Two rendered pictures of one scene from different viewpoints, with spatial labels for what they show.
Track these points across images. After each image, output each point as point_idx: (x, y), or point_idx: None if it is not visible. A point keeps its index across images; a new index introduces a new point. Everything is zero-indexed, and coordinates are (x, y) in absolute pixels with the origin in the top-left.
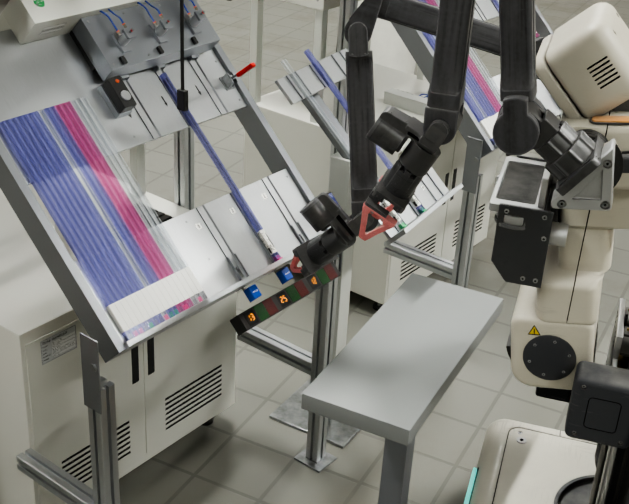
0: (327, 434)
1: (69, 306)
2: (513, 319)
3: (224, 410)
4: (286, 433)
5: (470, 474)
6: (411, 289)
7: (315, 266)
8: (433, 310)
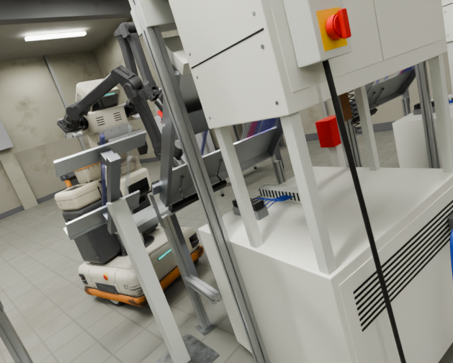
0: (192, 340)
1: (294, 177)
2: (146, 168)
3: (245, 360)
4: (214, 343)
5: (142, 324)
6: (140, 222)
7: None
8: (142, 216)
